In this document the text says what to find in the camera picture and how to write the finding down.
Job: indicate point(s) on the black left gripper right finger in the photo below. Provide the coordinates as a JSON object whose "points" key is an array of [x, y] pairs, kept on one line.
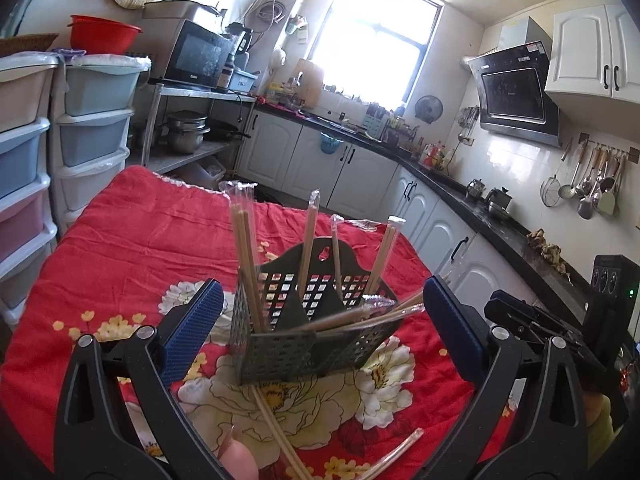
{"points": [[548, 437]]}

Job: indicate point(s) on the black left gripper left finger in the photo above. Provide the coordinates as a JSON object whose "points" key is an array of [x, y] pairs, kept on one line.
{"points": [[94, 436]]}

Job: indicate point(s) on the black perforated utensil caddy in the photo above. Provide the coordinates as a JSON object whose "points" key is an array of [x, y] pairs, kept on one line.
{"points": [[290, 348]]}

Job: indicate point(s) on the wooden chopsticks pair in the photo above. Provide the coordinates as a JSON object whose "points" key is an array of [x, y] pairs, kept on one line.
{"points": [[372, 305]]}

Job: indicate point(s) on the white lower kitchen cabinets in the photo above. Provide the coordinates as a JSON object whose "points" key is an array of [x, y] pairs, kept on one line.
{"points": [[358, 183]]}

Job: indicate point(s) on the person's right hand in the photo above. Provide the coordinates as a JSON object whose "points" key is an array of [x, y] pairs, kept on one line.
{"points": [[599, 425]]}

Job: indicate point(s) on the person's left hand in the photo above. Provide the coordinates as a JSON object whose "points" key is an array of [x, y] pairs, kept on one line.
{"points": [[236, 457]]}

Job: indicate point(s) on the hanging metal ladle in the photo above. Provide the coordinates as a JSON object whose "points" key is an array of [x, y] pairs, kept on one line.
{"points": [[585, 206]]}

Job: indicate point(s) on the wrapped chopsticks on cloth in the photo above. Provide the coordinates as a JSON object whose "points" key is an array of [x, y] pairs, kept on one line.
{"points": [[392, 457]]}

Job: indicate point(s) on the hanging metal strainer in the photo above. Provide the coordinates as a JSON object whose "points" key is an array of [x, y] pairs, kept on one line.
{"points": [[549, 190]]}

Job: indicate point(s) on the bare chopsticks on cloth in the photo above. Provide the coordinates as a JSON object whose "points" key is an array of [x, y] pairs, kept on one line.
{"points": [[284, 444]]}

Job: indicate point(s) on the left pastel drawer tower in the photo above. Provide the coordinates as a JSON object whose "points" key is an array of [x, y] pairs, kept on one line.
{"points": [[28, 232]]}

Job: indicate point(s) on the pastel drawer tower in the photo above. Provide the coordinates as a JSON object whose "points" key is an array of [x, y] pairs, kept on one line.
{"points": [[90, 111], [28, 232]]}

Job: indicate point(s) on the wrapped chopsticks in caddy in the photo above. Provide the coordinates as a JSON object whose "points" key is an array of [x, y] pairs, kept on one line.
{"points": [[336, 220], [242, 204], [308, 241], [393, 227]]}

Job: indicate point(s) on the white upper cabinet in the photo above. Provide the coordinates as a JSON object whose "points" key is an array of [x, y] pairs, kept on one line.
{"points": [[594, 69]]}

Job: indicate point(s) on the black range hood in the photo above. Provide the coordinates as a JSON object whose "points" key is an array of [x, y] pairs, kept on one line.
{"points": [[511, 87]]}

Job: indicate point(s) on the metal storage rack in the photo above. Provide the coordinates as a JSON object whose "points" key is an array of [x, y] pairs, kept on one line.
{"points": [[150, 145]]}

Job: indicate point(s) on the stainless steel pot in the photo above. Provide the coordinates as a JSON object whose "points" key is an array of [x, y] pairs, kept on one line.
{"points": [[186, 131]]}

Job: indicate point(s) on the blue hanging bin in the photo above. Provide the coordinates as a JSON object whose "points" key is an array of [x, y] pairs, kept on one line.
{"points": [[329, 144]]}

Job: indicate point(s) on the right pastel drawer tower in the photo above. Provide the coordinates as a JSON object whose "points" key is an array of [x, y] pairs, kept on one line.
{"points": [[90, 111]]}

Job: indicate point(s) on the black microwave oven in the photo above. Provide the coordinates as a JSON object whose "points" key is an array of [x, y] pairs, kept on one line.
{"points": [[197, 56]]}

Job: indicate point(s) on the red plastic basin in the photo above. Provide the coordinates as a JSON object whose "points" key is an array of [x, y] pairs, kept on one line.
{"points": [[100, 35]]}

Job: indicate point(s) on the small wall fan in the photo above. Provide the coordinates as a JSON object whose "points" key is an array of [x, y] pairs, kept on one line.
{"points": [[428, 109]]}

